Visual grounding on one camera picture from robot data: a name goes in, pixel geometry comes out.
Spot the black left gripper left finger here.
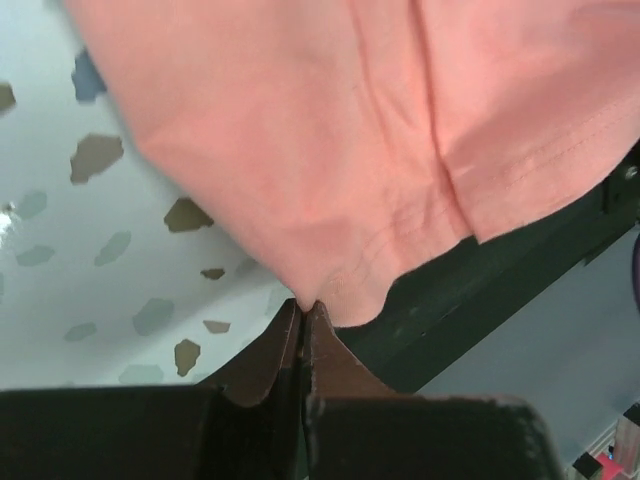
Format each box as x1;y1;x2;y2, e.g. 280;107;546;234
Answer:
1;300;302;479

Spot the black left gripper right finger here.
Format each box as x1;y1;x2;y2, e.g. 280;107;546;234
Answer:
304;303;563;479

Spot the salmon pink t shirt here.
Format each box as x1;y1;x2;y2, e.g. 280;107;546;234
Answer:
66;1;639;327

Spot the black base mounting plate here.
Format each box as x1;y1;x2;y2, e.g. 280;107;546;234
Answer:
338;147;639;393

